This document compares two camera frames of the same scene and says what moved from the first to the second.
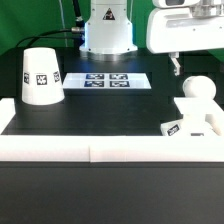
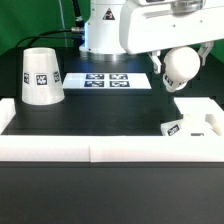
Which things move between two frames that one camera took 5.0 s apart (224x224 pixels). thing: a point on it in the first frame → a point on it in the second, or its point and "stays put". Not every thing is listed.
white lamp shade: [41, 79] stays put
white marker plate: [106, 81] stays put
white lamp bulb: [197, 86] → [182, 64]
